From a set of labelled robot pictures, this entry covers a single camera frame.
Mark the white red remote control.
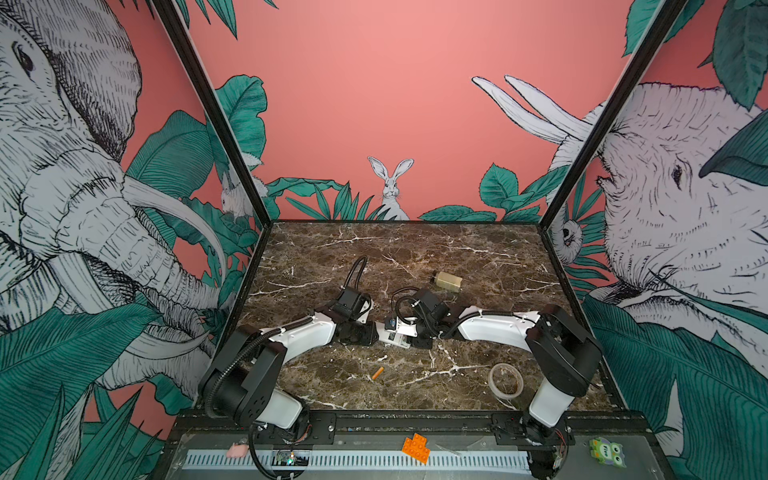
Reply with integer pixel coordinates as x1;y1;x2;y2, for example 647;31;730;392
375;322;416;349

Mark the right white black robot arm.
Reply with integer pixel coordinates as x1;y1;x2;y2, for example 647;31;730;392
380;288;603;479

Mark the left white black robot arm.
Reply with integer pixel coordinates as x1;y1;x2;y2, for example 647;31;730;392
198;256;378;479

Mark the clear tape roll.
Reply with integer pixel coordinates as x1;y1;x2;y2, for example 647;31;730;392
487;363;524;401

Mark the orange toy brick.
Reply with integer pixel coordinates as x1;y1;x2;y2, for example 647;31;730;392
401;433;431;465

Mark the small green circuit board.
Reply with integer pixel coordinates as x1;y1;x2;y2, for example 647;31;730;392
272;451;309;468

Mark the green owl toy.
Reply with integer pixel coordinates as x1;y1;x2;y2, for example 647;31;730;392
589;437;626;468

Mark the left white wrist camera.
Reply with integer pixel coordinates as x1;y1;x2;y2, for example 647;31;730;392
356;299;373;324

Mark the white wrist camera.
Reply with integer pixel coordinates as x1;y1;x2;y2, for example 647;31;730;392
356;299;373;324
384;318;418;337

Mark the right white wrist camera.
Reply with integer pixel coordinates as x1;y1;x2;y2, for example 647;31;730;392
384;318;418;337

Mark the white slotted cable duct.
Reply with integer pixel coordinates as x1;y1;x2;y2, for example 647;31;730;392
181;449;532;472

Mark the black front mounting rail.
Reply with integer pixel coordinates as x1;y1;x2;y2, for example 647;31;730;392
173;409;652;448

